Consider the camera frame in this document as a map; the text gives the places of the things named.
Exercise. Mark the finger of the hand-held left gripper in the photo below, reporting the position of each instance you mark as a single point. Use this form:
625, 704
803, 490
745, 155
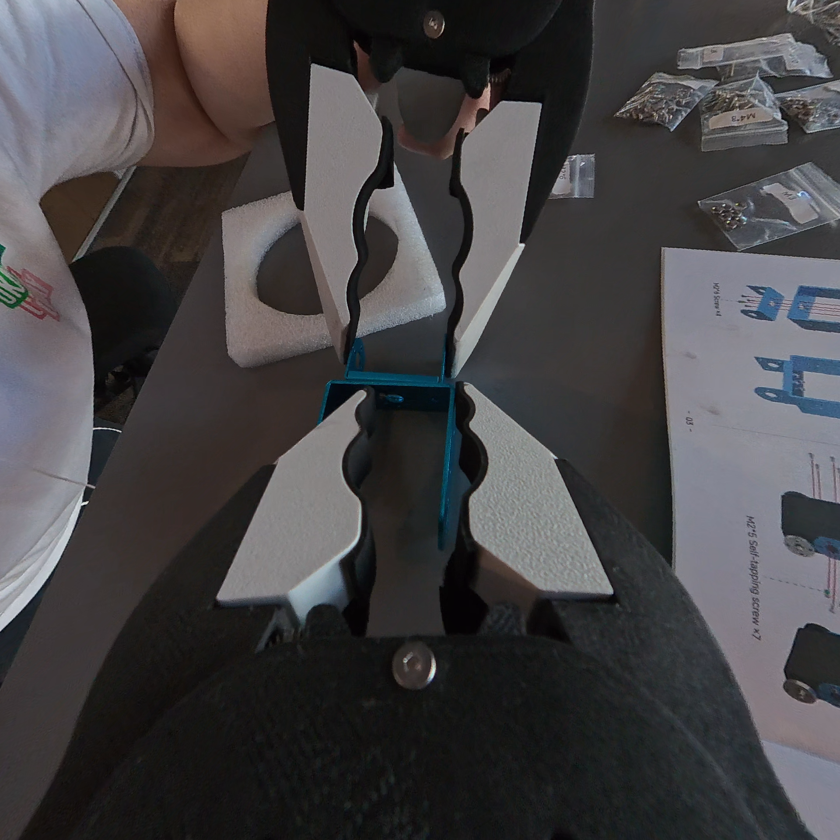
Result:
334, 164
505, 184

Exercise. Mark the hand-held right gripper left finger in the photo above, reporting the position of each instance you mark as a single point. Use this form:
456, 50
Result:
295, 525

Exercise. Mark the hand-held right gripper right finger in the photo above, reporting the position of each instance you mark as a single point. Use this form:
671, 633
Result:
538, 525

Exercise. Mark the large blue metal U bracket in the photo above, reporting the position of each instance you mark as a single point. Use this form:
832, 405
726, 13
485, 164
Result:
447, 472

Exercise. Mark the small blue metal U bracket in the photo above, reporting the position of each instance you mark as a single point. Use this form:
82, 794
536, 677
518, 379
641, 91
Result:
394, 375

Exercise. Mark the person's left forearm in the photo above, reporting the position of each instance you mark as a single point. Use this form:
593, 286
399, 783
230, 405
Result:
210, 79

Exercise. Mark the dark grey desk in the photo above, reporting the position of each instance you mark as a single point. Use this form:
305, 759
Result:
590, 328

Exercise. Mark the person's left hand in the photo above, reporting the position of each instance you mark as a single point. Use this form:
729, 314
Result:
430, 148

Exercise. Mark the white foam square with hole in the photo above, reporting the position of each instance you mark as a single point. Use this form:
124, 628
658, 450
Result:
262, 216

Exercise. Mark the printed instruction manual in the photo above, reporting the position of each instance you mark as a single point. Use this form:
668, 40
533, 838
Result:
722, 492

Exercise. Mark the group of small screw bags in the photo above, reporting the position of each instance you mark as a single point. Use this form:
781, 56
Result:
768, 210

